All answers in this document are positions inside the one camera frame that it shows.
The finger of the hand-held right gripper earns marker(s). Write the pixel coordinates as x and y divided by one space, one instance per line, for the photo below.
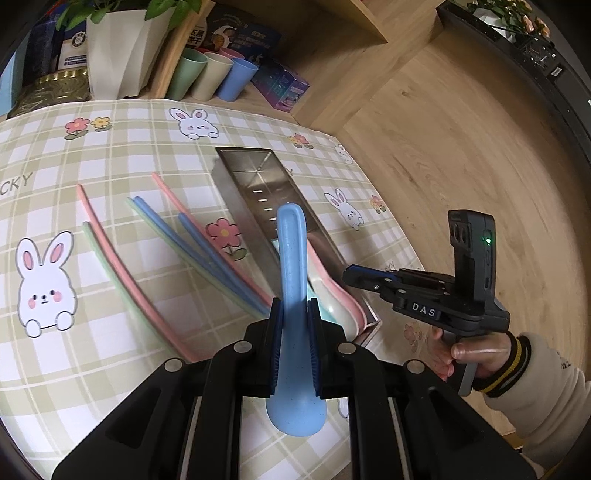
364 282
364 271

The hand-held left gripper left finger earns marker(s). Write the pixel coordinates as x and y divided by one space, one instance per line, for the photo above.
275 341

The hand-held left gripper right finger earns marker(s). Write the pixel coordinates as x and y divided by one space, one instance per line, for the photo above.
316 341

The pink plastic spoon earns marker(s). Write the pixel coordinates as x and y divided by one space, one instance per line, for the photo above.
344 295

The white plastic spoon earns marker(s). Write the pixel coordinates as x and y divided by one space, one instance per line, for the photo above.
337 314

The blue plastic spoon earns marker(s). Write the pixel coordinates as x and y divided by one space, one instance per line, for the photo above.
291 277

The blue chopstick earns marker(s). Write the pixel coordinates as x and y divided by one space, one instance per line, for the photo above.
207 249
175 240

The green chopstick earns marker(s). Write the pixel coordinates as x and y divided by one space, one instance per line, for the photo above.
94 240
184 265

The perforated metal utensil tray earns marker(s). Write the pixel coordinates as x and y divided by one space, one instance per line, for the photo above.
258 184

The pink chopstick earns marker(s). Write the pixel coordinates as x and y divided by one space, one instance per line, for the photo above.
171 194
120 272

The person's right forearm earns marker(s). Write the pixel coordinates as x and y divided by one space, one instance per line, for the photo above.
545 392

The person's right hand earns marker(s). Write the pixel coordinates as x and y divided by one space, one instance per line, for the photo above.
485 355

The purple box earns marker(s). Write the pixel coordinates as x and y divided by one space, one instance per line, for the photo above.
281 85

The blue plastic cup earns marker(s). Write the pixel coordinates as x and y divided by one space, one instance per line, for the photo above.
235 81

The checked bunny print tablecloth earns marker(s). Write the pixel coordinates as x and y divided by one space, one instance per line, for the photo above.
138 147

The dark blue starry box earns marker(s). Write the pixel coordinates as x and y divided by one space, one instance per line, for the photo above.
268 44

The beige plastic cup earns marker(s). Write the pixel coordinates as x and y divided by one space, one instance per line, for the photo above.
210 76

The wooden shelf unit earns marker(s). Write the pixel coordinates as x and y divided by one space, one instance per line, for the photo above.
360 18

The pink plastic cup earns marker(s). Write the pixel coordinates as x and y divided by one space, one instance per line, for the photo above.
231 53

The pink roses in white vase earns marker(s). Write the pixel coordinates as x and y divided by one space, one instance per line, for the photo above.
531 21

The green plastic cup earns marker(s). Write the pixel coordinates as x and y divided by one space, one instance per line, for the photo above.
184 74

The dark box with figure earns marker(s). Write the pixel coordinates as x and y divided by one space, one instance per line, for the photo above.
221 32

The potted red rose plant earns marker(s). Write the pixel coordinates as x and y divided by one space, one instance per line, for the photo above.
120 50

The green gold patterned tin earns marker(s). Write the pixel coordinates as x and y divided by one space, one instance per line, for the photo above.
51 92

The small white and blue box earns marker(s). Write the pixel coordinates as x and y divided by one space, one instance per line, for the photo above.
74 50

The white and blue carton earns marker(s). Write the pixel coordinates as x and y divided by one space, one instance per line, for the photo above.
9 83

